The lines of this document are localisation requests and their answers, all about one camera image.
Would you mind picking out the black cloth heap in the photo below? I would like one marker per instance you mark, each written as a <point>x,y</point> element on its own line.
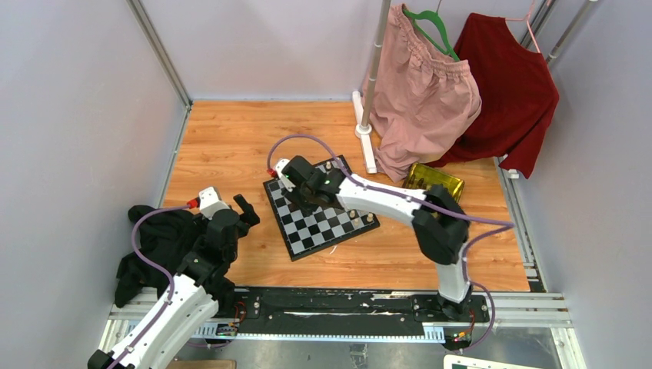
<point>164,239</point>

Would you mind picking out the pink clothes hanger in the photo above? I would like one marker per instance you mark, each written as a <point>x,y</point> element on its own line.
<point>527,21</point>

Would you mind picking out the row of light chess pieces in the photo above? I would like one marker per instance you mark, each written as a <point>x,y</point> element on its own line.
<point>359,219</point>

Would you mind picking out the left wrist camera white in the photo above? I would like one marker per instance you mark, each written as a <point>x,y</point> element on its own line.
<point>208,202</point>

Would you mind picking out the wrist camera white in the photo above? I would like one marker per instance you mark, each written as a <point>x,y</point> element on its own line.
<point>208,202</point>
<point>277,172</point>

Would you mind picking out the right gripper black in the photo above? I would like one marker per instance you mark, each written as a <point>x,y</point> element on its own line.
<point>293,196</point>

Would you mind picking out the pink hanging shorts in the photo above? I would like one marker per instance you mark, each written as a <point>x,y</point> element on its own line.
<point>423,100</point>

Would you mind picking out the yellow transparent piece tray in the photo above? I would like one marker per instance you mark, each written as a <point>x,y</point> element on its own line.
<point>441,189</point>

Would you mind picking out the dark chess pieces in tray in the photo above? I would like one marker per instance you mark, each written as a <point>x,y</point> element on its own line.
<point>427,183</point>

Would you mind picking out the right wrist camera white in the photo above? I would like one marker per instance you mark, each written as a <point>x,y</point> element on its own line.
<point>277,172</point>

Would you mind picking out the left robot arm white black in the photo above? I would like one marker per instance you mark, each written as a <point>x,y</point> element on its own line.
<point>197,288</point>

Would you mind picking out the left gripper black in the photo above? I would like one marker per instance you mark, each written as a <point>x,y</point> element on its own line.
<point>248,218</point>

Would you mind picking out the black white chess board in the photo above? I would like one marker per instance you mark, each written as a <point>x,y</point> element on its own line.
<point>306,234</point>

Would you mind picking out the white clothes rack stand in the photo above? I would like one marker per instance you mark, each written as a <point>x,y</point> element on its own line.
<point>363,101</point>

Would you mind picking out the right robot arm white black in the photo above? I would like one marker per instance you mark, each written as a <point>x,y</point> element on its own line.
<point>437,220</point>

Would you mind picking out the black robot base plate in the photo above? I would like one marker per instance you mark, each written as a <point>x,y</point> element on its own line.
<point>349,315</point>

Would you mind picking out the dark red hanging shirt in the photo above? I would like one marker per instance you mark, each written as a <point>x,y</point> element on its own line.
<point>518,94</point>

